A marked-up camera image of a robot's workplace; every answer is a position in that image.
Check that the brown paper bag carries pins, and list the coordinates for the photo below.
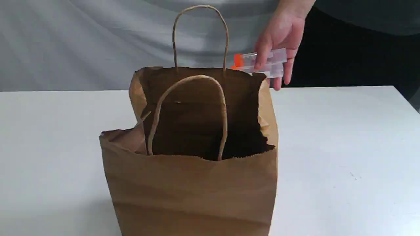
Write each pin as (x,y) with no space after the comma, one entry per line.
(202,159)

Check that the person's hand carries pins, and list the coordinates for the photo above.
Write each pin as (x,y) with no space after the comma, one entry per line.
(283,31)

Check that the grey backdrop cloth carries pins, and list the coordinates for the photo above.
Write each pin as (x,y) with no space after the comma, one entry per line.
(99,44)

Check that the clear tube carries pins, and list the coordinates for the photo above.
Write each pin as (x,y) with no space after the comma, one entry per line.
(249,59)
(271,70)

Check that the person's dark clothing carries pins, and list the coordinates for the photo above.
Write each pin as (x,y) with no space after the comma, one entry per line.
(360,43)

